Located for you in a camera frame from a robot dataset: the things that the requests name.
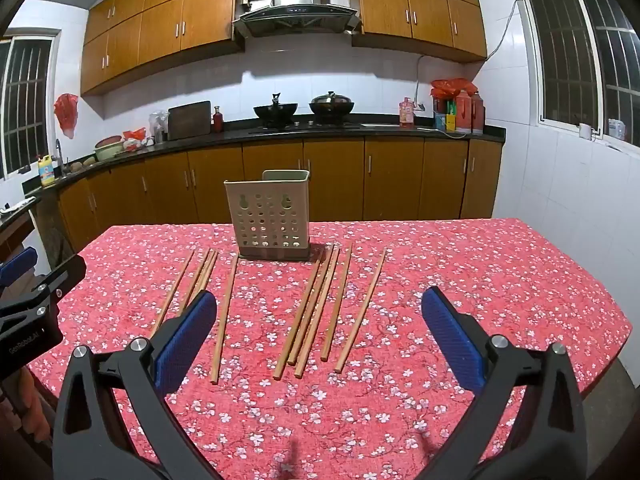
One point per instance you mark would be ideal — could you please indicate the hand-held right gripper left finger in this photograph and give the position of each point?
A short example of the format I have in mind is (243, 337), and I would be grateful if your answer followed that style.
(185, 345)

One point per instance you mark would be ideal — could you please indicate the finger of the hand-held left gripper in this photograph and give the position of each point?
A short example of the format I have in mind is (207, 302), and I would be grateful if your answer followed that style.
(60, 280)
(17, 264)

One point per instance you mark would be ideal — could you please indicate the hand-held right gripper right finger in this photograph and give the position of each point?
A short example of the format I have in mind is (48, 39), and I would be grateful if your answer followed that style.
(452, 340)

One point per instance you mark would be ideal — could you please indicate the wooden chopstick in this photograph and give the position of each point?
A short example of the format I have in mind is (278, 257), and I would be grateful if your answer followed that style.
(297, 320)
(172, 292)
(310, 310)
(317, 320)
(362, 310)
(336, 310)
(197, 275)
(225, 320)
(207, 270)

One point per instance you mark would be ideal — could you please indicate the beige perforated utensil holder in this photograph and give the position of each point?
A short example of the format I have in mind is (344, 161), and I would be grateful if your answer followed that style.
(265, 200)

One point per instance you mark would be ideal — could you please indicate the yellow detergent bottle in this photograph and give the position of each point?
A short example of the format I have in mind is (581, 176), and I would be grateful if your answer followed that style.
(46, 172)

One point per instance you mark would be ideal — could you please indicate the metal faucet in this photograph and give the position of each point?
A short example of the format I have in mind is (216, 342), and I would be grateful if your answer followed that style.
(59, 152)

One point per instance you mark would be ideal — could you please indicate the green basin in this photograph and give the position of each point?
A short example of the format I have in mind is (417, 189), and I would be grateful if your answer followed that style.
(109, 151)

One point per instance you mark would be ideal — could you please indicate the red floral tablecloth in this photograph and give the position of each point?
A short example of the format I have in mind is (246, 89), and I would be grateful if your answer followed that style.
(325, 425)

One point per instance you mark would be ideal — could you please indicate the barred window small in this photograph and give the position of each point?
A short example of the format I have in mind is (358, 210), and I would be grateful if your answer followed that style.
(25, 105)

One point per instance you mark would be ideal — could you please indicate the red hanging plastic bag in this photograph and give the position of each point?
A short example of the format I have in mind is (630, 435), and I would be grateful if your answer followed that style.
(66, 112)

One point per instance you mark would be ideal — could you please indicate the red bag on basin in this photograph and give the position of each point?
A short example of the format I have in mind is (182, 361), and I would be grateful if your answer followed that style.
(134, 137)

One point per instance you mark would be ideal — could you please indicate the wooden lower cabinets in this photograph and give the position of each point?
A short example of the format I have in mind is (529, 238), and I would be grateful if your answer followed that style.
(390, 180)

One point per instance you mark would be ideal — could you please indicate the clear plastic bag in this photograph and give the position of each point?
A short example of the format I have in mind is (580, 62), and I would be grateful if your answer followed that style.
(158, 125)

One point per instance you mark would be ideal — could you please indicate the dark cutting board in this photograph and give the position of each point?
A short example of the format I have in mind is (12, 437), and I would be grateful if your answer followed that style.
(189, 121)

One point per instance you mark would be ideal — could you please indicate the black kitchen countertop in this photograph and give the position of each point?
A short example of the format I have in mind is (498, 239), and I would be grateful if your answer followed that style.
(230, 135)

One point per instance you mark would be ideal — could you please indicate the green yellow box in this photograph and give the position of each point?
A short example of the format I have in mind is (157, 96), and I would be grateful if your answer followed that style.
(445, 117)

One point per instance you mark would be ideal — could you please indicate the red sauce bottle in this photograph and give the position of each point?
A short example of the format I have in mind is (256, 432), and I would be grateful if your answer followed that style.
(218, 121)

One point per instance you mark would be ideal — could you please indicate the pink plastic bottle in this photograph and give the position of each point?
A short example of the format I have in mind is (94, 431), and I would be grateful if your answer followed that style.
(406, 114)

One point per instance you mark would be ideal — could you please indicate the white cup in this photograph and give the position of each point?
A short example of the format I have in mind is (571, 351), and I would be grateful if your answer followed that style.
(585, 131)

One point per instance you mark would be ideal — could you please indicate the gas stove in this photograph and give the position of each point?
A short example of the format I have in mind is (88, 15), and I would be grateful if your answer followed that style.
(305, 126)

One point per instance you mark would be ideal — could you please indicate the red bag over thermoses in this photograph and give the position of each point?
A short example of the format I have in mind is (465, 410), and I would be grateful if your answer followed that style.
(450, 87)

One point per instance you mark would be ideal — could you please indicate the black wok with lid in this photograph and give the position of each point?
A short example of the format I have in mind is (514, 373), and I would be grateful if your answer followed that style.
(331, 106)

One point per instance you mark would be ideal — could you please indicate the small white box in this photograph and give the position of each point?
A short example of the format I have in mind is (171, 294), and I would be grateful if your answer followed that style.
(616, 130)

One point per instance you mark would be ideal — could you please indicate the wooden upper cabinet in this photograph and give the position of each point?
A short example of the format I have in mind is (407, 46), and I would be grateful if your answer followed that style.
(160, 25)
(420, 5)

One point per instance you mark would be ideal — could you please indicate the barred window large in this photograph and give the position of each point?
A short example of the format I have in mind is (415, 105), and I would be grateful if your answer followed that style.
(580, 50)

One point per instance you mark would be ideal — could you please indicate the steel range hood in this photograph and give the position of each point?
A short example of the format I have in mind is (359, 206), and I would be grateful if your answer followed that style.
(295, 10)

